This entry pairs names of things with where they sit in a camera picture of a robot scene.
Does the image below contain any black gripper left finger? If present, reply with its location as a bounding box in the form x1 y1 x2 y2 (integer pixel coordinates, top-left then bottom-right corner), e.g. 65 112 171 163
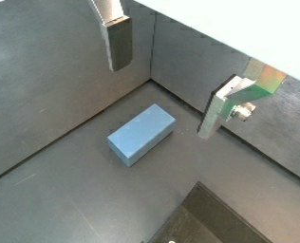
89 0 133 72

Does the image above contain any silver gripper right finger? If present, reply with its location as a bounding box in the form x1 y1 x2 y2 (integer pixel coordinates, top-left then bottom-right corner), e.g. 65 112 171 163
197 58 288 140

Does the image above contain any blue rectangular block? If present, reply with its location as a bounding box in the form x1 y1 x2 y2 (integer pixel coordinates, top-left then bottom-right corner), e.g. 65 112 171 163
107 103 177 167

